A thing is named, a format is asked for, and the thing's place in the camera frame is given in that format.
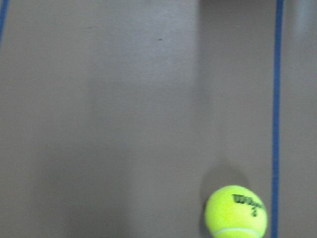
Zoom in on tennis ball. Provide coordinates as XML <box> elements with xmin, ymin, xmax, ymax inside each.
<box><xmin>204</xmin><ymin>185</ymin><xmax>268</xmax><ymax>238</ymax></box>

